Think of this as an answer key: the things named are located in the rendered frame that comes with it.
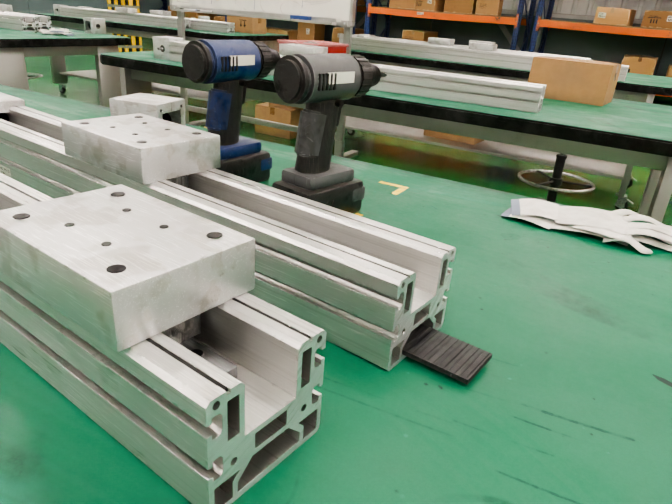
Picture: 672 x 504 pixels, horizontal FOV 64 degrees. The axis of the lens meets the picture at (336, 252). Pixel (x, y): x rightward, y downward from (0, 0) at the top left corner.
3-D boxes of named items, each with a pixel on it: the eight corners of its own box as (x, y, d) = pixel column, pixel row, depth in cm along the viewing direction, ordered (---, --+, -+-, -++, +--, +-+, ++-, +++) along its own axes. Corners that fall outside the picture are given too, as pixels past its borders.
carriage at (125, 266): (-3, 298, 41) (-21, 213, 38) (128, 255, 49) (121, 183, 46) (121, 392, 32) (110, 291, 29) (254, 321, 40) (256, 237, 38)
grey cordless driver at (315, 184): (262, 216, 76) (265, 50, 67) (354, 190, 90) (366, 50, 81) (300, 232, 72) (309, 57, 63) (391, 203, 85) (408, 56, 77)
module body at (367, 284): (-30, 164, 88) (-41, 111, 84) (33, 155, 95) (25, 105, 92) (387, 372, 45) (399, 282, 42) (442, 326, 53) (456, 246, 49)
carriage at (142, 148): (67, 176, 68) (60, 121, 65) (143, 161, 76) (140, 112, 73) (144, 209, 60) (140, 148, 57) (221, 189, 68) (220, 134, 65)
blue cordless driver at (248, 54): (180, 185, 86) (174, 37, 77) (266, 163, 101) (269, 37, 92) (214, 196, 82) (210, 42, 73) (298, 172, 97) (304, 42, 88)
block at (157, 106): (104, 152, 100) (99, 99, 96) (143, 140, 110) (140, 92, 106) (151, 160, 97) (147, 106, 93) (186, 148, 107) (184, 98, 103)
